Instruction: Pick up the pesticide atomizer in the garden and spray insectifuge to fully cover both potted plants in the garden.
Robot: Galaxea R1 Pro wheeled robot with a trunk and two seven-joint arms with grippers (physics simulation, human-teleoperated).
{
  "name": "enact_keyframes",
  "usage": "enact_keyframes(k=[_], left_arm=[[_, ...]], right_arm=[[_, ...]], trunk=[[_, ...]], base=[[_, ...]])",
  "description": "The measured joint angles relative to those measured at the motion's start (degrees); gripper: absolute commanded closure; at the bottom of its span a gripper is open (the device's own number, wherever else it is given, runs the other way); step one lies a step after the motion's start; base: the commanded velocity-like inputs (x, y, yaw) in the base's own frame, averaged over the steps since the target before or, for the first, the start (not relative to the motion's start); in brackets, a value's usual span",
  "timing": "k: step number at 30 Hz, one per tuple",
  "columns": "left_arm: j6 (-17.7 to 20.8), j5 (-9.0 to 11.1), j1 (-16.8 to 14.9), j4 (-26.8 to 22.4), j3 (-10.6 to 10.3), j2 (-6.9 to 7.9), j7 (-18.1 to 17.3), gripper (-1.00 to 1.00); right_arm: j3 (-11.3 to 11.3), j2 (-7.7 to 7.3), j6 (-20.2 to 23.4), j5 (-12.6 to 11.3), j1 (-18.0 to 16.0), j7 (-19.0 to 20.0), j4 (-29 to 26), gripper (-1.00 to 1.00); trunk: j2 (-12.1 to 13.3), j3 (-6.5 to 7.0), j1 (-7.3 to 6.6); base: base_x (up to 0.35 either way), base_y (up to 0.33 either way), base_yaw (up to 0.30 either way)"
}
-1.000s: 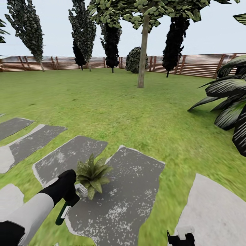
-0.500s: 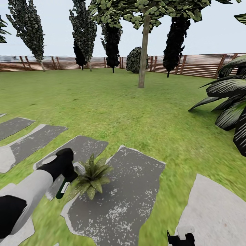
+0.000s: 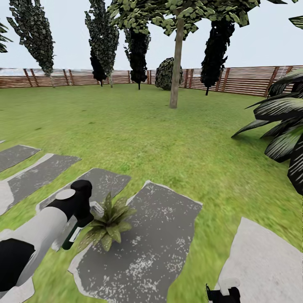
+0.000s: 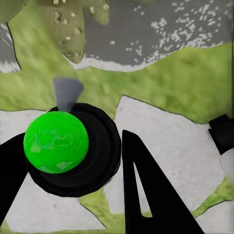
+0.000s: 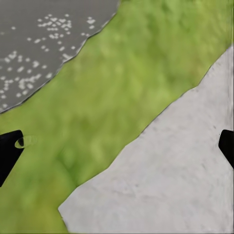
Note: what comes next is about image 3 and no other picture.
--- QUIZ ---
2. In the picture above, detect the insectifuge atomizer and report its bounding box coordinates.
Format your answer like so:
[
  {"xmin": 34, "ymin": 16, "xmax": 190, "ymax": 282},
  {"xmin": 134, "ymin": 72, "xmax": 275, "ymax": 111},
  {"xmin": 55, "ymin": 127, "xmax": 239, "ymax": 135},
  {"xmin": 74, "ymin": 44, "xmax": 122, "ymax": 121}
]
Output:
[{"xmin": 61, "ymin": 221, "xmax": 84, "ymax": 250}]

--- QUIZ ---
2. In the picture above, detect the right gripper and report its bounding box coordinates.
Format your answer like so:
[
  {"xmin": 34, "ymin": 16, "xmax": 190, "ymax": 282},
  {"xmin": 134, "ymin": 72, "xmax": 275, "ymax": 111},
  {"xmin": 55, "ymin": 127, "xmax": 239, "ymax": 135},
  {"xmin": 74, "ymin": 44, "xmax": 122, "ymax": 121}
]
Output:
[{"xmin": 206, "ymin": 284, "xmax": 240, "ymax": 303}]

